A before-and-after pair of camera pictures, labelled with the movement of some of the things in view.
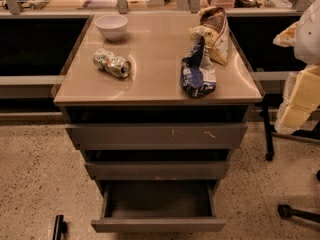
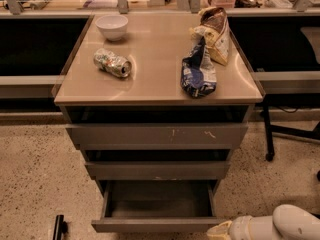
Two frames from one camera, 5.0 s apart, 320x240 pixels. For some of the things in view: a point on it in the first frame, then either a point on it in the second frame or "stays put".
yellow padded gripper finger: (305, 97) → (220, 231)
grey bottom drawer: (158, 206) stays put
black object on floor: (60, 227) stays put
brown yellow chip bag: (213, 29) stays put
